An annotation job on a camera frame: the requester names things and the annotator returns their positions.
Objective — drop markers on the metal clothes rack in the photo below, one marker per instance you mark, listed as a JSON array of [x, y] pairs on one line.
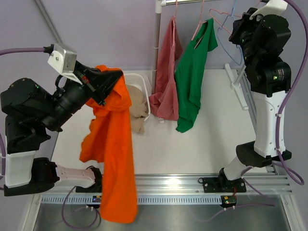
[[240, 91]]

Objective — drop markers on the green t shirt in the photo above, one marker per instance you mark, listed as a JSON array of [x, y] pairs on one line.
[[189, 75]]

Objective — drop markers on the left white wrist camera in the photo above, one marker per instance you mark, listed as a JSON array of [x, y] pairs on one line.
[[63, 59]]

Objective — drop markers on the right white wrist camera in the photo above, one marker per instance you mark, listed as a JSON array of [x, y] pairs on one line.
[[276, 7]]

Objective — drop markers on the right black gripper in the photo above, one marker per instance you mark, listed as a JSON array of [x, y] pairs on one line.
[[240, 25]]

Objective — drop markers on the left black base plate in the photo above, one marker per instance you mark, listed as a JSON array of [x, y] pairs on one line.
[[95, 188]]

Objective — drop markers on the white perforated plastic basket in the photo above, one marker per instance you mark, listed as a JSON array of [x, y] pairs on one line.
[[137, 80]]

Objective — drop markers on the white slotted cable duct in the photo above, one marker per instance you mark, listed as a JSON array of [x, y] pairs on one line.
[[142, 200]]

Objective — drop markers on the orange t shirt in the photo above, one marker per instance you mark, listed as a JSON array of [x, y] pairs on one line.
[[110, 142]]

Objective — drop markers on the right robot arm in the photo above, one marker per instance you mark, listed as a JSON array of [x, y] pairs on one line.
[[262, 39]]

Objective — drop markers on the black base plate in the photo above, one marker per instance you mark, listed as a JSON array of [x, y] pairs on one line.
[[95, 188], [211, 184]]

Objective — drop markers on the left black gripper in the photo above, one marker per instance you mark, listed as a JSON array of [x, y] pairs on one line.
[[99, 82]]

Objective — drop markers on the aluminium mounting rail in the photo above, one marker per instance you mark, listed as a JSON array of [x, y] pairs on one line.
[[266, 183]]

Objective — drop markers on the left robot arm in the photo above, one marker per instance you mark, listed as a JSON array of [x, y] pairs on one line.
[[31, 112]]

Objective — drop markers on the pink hanger of green shirt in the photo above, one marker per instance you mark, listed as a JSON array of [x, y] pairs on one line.
[[200, 21]]

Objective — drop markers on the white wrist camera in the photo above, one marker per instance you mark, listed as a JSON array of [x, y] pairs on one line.
[[63, 59], [276, 7]]

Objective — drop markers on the light blue hanger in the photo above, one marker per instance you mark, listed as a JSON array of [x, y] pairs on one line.
[[236, 56]]

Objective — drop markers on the pink hanger of beige shirt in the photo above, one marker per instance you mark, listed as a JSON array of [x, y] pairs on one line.
[[222, 17]]

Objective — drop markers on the pink t shirt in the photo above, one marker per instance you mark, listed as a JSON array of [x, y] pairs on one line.
[[164, 102]]

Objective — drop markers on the beige t shirt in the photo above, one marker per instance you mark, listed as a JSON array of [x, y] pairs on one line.
[[138, 110]]

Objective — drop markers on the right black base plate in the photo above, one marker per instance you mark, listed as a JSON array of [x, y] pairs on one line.
[[211, 184]]

